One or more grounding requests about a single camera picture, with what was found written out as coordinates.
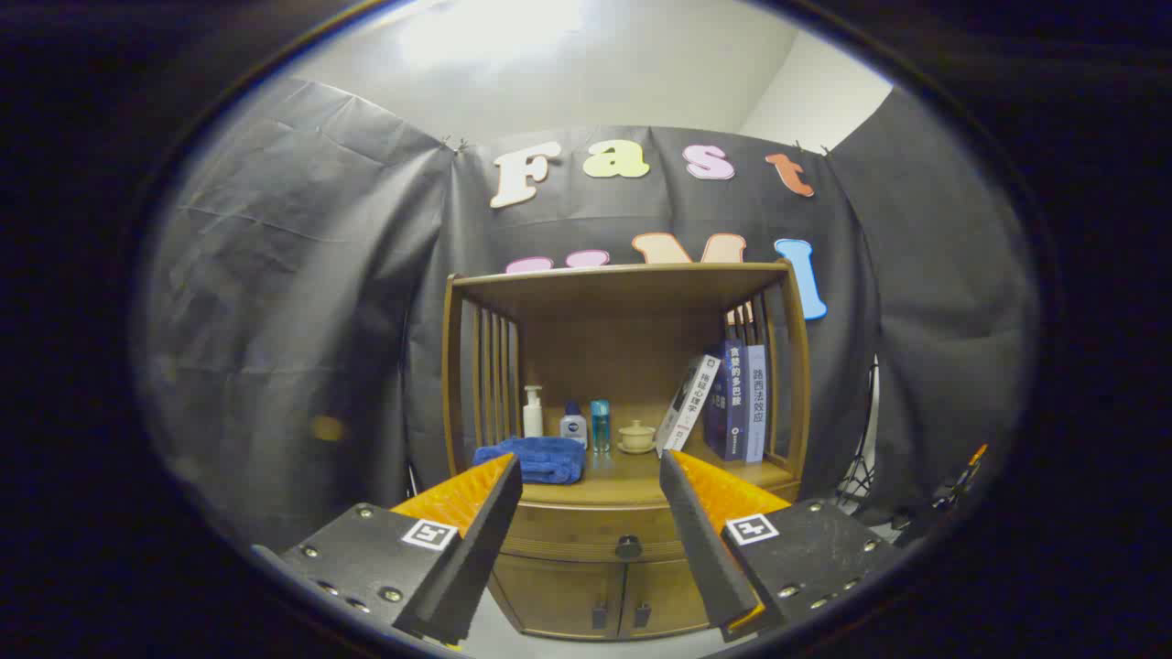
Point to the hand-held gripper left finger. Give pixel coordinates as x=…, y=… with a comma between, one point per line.
x=476, y=549

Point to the black tripod stand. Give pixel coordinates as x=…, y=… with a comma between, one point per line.
x=861, y=471

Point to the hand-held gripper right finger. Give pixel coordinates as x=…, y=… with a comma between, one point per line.
x=700, y=549

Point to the dark device with orange top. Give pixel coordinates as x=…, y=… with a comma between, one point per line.
x=966, y=476

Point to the pale lilac book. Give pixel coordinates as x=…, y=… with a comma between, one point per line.
x=756, y=407

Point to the white book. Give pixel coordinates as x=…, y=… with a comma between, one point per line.
x=687, y=407

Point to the wooden drawer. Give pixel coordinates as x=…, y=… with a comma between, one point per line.
x=586, y=531

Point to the wooden cabinet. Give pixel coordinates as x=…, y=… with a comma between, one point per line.
x=595, y=339

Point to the cream lidded teacup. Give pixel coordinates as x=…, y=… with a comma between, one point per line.
x=636, y=437

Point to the blue towel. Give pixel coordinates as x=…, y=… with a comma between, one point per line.
x=536, y=458

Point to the wooden countertop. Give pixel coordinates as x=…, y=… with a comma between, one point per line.
x=632, y=478

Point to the wooden cabinet door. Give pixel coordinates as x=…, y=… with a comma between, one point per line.
x=558, y=595
x=664, y=595

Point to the white bottle with blue cap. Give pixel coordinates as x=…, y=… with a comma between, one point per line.
x=573, y=428

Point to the white pump bottle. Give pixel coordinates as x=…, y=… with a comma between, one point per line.
x=532, y=416

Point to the dark blue book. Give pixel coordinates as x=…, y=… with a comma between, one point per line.
x=730, y=403

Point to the clear blue bottle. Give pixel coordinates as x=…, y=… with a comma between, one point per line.
x=601, y=426

